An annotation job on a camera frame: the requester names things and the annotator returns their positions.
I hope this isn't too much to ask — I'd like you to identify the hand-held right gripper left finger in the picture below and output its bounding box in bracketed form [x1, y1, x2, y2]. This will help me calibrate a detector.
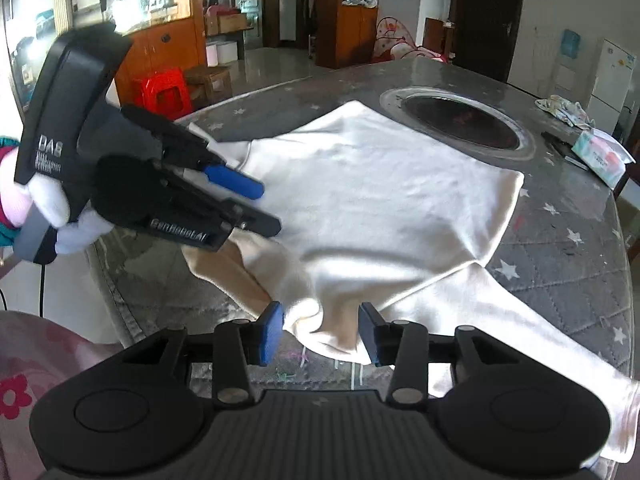
[120, 301, 286, 409]

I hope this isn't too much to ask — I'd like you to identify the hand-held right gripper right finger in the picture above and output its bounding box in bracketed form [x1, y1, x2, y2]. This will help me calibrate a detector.
[358, 302, 507, 407]

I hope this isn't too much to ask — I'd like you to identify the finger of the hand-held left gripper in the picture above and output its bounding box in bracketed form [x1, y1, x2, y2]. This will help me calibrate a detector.
[121, 105, 265, 201]
[160, 167, 282, 237]

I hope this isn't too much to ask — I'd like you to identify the cream white shirt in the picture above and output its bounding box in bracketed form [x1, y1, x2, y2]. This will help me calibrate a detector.
[181, 100, 640, 464]

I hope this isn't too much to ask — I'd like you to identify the person's left forearm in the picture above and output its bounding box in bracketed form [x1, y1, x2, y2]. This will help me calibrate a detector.
[0, 135, 37, 250]

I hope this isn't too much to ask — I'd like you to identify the person's left hand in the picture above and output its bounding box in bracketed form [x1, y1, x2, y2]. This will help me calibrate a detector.
[27, 179, 114, 256]

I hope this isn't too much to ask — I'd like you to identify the red plastic stool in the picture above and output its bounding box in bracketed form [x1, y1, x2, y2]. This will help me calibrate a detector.
[132, 69, 194, 121]

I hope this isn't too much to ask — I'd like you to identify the small wooden stool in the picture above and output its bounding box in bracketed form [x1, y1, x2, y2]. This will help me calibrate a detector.
[184, 65, 234, 105]

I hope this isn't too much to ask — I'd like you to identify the wooden display cabinet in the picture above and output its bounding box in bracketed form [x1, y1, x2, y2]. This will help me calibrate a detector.
[97, 0, 209, 122]

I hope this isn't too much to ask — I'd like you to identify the white storage box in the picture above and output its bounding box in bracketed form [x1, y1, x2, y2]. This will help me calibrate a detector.
[206, 40, 239, 67]

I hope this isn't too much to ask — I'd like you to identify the cardboard box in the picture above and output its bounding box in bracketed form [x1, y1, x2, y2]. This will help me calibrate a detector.
[216, 12, 249, 36]

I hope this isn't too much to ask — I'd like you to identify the tall wooden shelf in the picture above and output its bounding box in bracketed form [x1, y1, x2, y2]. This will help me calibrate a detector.
[315, 0, 379, 69]

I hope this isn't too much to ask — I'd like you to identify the pink play tent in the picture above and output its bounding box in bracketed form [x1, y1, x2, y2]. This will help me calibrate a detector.
[372, 16, 454, 65]

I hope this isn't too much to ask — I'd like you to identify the round built-in table stove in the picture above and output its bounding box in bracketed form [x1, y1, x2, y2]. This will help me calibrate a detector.
[378, 87, 537, 162]

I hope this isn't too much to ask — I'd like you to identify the person's pink floral clothing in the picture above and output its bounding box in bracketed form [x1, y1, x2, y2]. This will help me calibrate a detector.
[0, 310, 132, 480]

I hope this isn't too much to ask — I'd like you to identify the tissue packet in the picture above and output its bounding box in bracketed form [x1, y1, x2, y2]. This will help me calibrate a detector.
[571, 129, 636, 189]

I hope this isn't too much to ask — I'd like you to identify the crumpled patterned cloth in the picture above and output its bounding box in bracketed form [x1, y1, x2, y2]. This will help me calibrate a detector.
[535, 95, 596, 129]

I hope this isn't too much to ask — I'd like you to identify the dark wooden door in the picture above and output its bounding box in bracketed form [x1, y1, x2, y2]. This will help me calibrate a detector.
[450, 0, 527, 84]

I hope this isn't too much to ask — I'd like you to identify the white refrigerator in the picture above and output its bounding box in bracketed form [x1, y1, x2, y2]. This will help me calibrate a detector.
[586, 39, 640, 137]

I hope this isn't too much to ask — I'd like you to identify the black cable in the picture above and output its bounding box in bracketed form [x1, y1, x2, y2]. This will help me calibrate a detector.
[37, 259, 49, 319]

